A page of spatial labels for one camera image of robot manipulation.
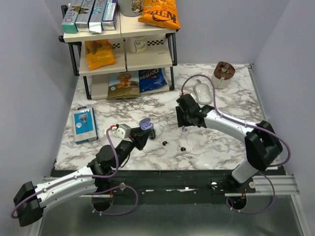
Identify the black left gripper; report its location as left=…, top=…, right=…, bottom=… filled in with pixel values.
left=114, top=126, right=151, bottom=169

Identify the lavender earbud charging case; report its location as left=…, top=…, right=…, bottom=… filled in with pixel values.
left=139, top=118, right=154, bottom=130

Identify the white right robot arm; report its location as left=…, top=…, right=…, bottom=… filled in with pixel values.
left=176, top=94, right=283, bottom=193

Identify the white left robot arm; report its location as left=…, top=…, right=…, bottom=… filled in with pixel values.
left=10, top=127, right=155, bottom=227

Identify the blue doritos bag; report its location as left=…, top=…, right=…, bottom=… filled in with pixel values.
left=138, top=68, right=167, bottom=93

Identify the tan chips bag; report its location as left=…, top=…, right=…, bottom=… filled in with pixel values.
left=107, top=71, right=141, bottom=100

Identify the brown paper cup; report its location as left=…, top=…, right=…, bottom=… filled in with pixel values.
left=211, top=61, right=235, bottom=89

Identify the blue razor package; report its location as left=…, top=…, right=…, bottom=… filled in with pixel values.
left=71, top=106, right=98, bottom=145

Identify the beige tiered shelf rack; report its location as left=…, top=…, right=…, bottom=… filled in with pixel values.
left=59, top=13, right=177, bottom=100

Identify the white printed mug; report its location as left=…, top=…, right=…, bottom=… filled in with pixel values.
left=128, top=36, right=147, bottom=54

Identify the orange snack bag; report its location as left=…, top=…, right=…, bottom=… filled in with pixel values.
left=85, top=39, right=116, bottom=70

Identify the orange kettle chips bag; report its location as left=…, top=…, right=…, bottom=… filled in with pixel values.
left=138, top=0, right=181, bottom=30

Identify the purple blue toothpaste box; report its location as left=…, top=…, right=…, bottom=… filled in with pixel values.
left=101, top=0, right=118, bottom=31

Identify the silver blue toothpaste box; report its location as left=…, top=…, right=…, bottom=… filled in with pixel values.
left=89, top=0, right=107, bottom=34

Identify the grey cartoon mug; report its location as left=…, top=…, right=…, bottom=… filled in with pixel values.
left=118, top=0, right=144, bottom=17

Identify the teal toothpaste box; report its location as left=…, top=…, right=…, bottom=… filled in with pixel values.
left=62, top=0, right=83, bottom=34

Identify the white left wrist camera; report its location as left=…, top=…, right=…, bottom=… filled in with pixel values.
left=115, top=124, right=131, bottom=140

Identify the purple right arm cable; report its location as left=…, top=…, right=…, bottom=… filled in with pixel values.
left=181, top=74, right=291, bottom=214

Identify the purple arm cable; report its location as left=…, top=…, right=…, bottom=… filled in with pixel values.
left=11, top=125, right=139, bottom=219
left=181, top=74, right=291, bottom=214

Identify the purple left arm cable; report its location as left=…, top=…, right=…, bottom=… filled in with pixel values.
left=11, top=125, right=139, bottom=219

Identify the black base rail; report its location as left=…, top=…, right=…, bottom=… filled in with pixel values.
left=92, top=170, right=255, bottom=207

